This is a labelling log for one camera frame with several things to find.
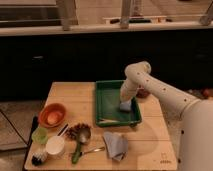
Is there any metal spoon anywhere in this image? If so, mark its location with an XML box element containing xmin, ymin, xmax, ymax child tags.
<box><xmin>80</xmin><ymin>147</ymin><xmax>105</xmax><ymax>156</ymax></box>

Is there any grey folded cloth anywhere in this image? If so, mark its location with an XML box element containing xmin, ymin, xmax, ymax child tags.
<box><xmin>103</xmin><ymin>132</ymin><xmax>128</xmax><ymax>161</ymax></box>

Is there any yellow stick in tray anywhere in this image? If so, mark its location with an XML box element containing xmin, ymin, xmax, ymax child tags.
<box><xmin>98</xmin><ymin>118</ymin><xmax>118</xmax><ymax>123</ymax></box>

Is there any green plastic tray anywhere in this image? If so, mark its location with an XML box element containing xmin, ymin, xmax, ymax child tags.
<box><xmin>95</xmin><ymin>80</ymin><xmax>142</xmax><ymax>127</ymax></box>

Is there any blue sponge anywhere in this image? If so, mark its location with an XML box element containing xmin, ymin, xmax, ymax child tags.
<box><xmin>119</xmin><ymin>101</ymin><xmax>131</xmax><ymax>112</ymax></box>

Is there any brown pine cone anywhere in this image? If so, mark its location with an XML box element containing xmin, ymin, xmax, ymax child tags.
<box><xmin>65</xmin><ymin>123</ymin><xmax>90</xmax><ymax>140</ymax></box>

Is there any green plastic cup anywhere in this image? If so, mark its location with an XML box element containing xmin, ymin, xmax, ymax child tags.
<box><xmin>31</xmin><ymin>127</ymin><xmax>48</xmax><ymax>144</ymax></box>

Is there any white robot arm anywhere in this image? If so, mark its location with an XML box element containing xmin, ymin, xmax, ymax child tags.
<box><xmin>120</xmin><ymin>61</ymin><xmax>213</xmax><ymax>171</ymax></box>

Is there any dark brown bowl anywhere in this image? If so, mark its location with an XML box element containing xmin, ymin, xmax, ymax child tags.
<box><xmin>136</xmin><ymin>87</ymin><xmax>150</xmax><ymax>98</ymax></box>

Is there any orange bowl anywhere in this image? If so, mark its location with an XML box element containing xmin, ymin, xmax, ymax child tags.
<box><xmin>38</xmin><ymin>103</ymin><xmax>66</xmax><ymax>128</ymax></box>

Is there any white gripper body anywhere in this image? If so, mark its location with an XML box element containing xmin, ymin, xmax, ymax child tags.
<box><xmin>120</xmin><ymin>79</ymin><xmax>138</xmax><ymax>102</ymax></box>

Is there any black stick utensil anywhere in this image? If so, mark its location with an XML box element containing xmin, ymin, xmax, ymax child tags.
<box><xmin>57</xmin><ymin>124</ymin><xmax>68</xmax><ymax>136</ymax></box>

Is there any green handled metal ladle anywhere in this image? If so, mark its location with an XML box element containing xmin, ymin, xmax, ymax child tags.
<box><xmin>71</xmin><ymin>128</ymin><xmax>91</xmax><ymax>164</ymax></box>

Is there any white cup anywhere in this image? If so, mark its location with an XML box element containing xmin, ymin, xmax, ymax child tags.
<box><xmin>45</xmin><ymin>136</ymin><xmax>65</xmax><ymax>157</ymax></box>

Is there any orange fruit in bowl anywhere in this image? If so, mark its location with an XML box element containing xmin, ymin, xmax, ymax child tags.
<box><xmin>47</xmin><ymin>111</ymin><xmax>62</xmax><ymax>125</ymax></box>

